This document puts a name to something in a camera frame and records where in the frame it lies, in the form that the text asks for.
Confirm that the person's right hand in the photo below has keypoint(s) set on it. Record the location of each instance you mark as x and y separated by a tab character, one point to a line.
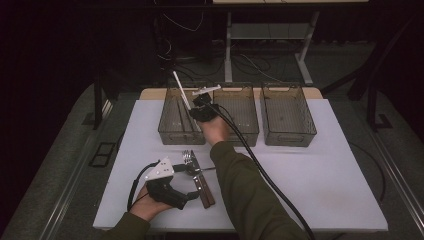
215	131

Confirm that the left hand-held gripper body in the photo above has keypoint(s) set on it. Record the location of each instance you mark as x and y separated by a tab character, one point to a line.
161	170

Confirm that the black floor frame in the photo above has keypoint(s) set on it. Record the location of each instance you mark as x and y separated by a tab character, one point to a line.
100	155

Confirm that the white table mat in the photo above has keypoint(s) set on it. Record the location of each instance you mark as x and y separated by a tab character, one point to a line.
316	193

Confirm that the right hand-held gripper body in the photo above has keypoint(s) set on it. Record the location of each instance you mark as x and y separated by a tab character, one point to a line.
206	111

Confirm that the black metal stand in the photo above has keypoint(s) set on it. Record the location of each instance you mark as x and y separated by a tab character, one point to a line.
97	100
371	96

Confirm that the metal floor rail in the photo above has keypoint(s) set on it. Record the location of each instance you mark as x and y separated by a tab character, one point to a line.
396	176
71	176

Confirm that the white metal desk frame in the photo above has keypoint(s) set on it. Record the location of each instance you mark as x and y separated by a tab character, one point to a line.
228	50

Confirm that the person's left hand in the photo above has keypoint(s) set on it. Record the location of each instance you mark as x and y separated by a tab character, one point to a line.
146	208

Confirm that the smoky clear plastic bin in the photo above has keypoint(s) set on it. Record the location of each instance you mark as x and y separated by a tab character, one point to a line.
241	110
286	116
173	116

